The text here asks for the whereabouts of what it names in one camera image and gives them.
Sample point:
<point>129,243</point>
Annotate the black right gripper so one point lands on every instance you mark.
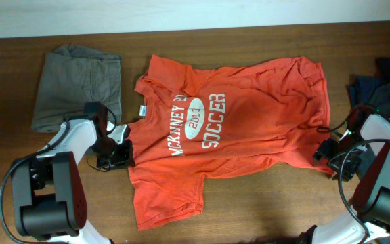
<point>326,151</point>

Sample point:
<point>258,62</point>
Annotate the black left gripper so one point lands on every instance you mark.
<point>124,161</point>

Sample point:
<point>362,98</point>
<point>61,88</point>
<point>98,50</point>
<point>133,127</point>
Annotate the orange t-shirt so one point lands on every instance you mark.
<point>220,123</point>

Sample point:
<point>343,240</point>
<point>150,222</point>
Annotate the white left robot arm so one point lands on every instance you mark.
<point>48,196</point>

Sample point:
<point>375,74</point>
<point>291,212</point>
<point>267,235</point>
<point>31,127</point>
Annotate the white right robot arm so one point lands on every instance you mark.
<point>366,196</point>

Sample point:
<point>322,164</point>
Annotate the dark blue clothes pile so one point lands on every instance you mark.
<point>373,91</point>

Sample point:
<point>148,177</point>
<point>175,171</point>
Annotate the folded grey pants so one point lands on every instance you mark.
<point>73,75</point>

